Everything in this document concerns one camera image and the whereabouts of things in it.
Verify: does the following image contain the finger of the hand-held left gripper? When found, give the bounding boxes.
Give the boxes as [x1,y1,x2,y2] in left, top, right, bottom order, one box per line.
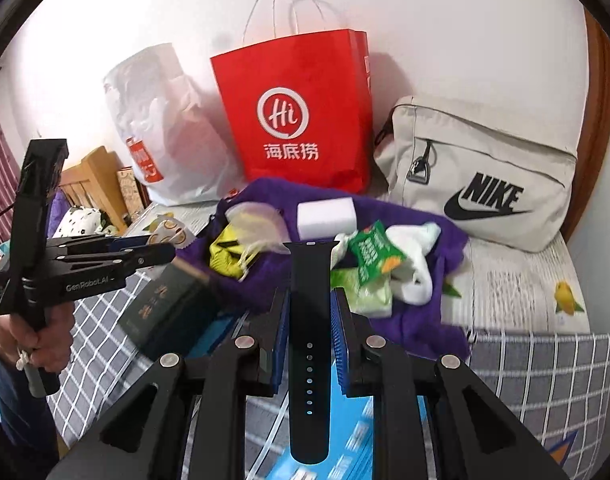
[59,244,177,281]
[47,233,154,262]

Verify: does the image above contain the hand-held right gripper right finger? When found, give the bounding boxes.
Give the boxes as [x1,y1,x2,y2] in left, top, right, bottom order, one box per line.
[331,287,570,480]

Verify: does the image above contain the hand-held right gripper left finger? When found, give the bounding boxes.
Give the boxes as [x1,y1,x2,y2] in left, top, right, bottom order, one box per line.
[47,287,292,480]

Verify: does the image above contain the black watch strap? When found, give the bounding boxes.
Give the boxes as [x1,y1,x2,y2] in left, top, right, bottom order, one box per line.
[283,241,342,467]

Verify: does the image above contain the pale green wet wipes pack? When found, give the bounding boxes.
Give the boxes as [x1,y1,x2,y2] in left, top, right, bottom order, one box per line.
[330,265,394,319]

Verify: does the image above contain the yellow fabric pouch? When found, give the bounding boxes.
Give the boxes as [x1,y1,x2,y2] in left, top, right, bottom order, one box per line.
[209,222,259,282]

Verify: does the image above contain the green snack packet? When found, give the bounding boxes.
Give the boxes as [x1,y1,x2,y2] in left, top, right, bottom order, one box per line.
[347,220,409,287]

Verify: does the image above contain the translucent drawstring pouch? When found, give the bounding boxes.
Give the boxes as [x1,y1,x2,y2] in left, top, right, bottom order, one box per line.
[225,201,292,267]

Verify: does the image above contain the white sponge block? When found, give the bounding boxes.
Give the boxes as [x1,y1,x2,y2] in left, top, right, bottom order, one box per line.
[296,197,358,242]

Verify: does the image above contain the person's left forearm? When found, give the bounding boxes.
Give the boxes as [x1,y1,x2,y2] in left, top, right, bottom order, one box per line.
[0,350,62,480]

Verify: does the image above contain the person's left hand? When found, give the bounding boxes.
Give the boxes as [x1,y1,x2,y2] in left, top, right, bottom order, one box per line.
[0,304,76,377]

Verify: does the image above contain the white floral pillow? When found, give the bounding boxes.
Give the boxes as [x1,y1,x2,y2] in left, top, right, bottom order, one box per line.
[52,205,112,241]

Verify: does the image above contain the dark green tin box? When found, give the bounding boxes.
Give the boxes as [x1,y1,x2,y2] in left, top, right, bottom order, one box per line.
[117,260,222,362]

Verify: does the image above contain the patterned brown box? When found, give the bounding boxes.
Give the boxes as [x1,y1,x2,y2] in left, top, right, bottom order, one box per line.
[116,167,152,224]

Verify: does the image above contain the blue box lid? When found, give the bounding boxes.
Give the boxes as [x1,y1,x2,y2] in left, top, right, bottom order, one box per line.
[185,310,252,362]

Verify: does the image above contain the red striped curtain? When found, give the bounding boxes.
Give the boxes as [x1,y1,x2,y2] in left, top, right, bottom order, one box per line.
[0,80,32,247]

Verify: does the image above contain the wooden bed headboard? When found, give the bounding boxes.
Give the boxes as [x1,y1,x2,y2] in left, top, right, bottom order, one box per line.
[60,146,154,241]

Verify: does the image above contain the purple towel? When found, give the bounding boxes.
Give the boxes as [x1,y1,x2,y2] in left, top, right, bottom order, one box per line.
[177,177,474,362]

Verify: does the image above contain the blue tissue pack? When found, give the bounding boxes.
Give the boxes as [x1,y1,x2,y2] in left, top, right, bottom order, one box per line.
[245,394,432,480]

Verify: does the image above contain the white plastic shopping bag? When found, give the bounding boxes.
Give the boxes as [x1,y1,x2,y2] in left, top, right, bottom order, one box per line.
[103,42,249,207]

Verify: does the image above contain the grey checked blanket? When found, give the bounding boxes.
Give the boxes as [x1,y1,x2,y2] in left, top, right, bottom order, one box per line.
[45,270,610,480]

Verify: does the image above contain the red paper shopping bag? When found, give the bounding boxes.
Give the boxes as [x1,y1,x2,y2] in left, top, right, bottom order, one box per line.
[210,0,374,194]

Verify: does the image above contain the beige waist bag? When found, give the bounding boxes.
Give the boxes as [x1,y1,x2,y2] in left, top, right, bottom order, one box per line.
[374,95,582,254]

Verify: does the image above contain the brown wooden door frame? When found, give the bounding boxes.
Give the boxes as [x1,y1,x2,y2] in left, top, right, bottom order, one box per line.
[560,5,610,242]

